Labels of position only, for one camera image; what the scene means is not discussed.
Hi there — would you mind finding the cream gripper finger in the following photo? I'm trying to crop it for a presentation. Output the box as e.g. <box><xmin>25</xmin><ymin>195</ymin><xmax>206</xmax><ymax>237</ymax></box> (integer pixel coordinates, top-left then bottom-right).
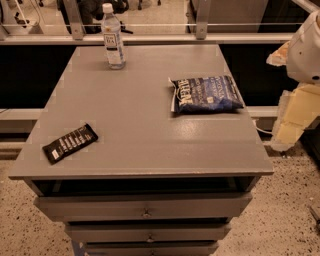
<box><xmin>271</xmin><ymin>83</ymin><xmax>320</xmax><ymax>152</ymax></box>
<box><xmin>266</xmin><ymin>42</ymin><xmax>289</xmax><ymax>67</ymax></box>

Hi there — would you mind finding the black rxbar chocolate wrapper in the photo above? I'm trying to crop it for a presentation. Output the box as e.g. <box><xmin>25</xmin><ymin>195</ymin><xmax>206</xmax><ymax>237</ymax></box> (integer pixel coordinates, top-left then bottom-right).
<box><xmin>42</xmin><ymin>124</ymin><xmax>98</xmax><ymax>164</ymax></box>

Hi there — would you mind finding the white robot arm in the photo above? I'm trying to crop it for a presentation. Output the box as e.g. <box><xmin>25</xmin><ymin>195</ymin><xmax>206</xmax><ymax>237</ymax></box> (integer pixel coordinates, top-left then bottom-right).
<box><xmin>266</xmin><ymin>10</ymin><xmax>320</xmax><ymax>151</ymax></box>

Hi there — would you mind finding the clear plastic water bottle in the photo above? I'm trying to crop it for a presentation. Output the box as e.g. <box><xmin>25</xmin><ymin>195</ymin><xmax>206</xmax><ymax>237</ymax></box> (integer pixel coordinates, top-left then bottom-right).
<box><xmin>101</xmin><ymin>3</ymin><xmax>126</xmax><ymax>69</ymax></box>

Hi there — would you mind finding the blue chip bag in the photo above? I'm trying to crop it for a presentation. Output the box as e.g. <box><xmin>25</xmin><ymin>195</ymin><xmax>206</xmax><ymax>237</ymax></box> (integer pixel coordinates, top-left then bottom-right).
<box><xmin>170</xmin><ymin>75</ymin><xmax>243</xmax><ymax>113</ymax></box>

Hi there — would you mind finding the top grey drawer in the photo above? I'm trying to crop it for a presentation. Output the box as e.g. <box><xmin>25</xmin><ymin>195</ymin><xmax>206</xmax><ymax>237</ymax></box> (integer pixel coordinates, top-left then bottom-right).
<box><xmin>34</xmin><ymin>192</ymin><xmax>252</xmax><ymax>222</ymax></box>

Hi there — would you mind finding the grey drawer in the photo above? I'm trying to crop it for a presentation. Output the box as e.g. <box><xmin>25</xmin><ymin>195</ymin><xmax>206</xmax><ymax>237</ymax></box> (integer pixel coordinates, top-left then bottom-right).
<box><xmin>85</xmin><ymin>241</ymin><xmax>219</xmax><ymax>256</ymax></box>
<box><xmin>34</xmin><ymin>192</ymin><xmax>252</xmax><ymax>222</ymax></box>
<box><xmin>66</xmin><ymin>223</ymin><xmax>231</xmax><ymax>243</ymax></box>

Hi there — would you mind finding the grey drawer cabinet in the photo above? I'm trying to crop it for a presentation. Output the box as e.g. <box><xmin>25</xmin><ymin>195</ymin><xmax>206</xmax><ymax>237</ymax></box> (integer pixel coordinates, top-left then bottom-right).
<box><xmin>7</xmin><ymin>44</ymin><xmax>276</xmax><ymax>256</ymax></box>

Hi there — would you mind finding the middle grey drawer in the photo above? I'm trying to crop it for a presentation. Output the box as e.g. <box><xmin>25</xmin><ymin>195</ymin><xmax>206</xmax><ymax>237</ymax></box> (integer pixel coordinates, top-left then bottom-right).
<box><xmin>66</xmin><ymin>223</ymin><xmax>231</xmax><ymax>243</ymax></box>

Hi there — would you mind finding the bottom grey drawer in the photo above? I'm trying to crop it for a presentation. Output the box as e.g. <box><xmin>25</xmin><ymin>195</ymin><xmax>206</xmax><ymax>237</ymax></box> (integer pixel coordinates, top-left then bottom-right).
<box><xmin>85</xmin><ymin>241</ymin><xmax>219</xmax><ymax>256</ymax></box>

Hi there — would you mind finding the metal railing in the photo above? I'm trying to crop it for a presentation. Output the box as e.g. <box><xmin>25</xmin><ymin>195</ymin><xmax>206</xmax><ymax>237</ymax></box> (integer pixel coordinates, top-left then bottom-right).
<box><xmin>0</xmin><ymin>0</ymin><xmax>320</xmax><ymax>46</ymax></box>

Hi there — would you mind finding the white cable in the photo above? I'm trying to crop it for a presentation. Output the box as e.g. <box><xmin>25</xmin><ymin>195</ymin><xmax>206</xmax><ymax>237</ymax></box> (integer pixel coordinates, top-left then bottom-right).
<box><xmin>253</xmin><ymin>118</ymin><xmax>274</xmax><ymax>136</ymax></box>

